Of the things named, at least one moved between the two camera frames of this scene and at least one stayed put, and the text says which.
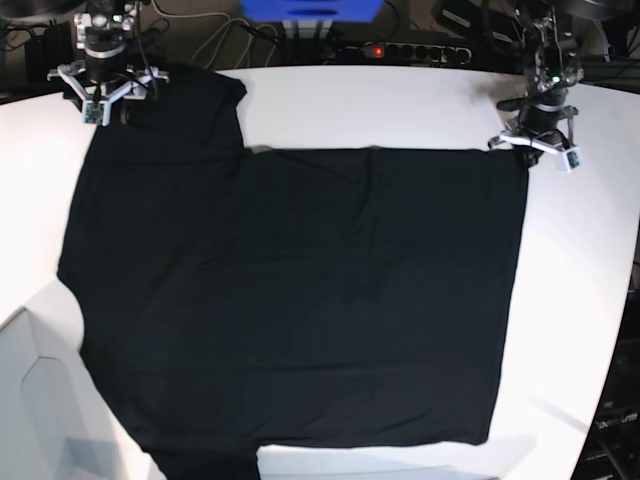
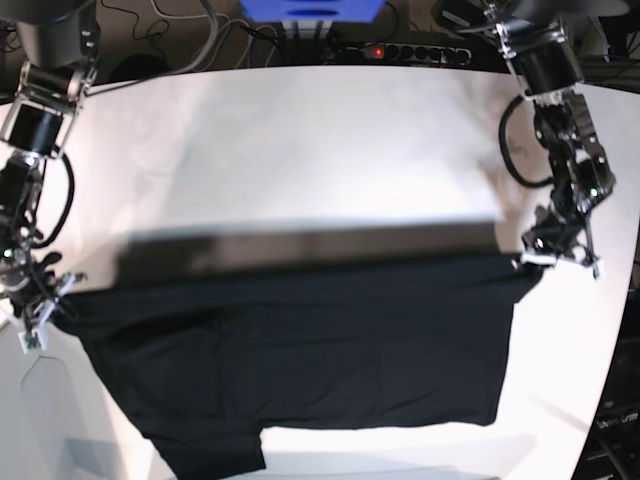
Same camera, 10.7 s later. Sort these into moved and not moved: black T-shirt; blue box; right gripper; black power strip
Moved: black T-shirt; right gripper
Not moved: blue box; black power strip
